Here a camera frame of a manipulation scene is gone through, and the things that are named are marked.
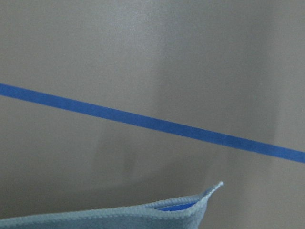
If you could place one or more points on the grey microfibre towel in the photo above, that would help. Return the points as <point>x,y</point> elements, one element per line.
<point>176,213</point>

